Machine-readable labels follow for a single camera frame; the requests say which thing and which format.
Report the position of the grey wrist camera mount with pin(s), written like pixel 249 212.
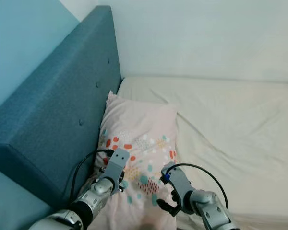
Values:
pixel 180 182
pixel 117 163

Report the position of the cream sheeted mattress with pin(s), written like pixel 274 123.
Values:
pixel 235 129

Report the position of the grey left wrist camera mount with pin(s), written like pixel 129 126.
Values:
pixel 117 163

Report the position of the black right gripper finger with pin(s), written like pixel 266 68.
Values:
pixel 165 207

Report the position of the blue upholstered headboard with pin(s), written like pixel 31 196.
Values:
pixel 57 100

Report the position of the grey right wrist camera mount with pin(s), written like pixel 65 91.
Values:
pixel 180 182

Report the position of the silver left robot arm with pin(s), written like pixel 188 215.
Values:
pixel 91 201

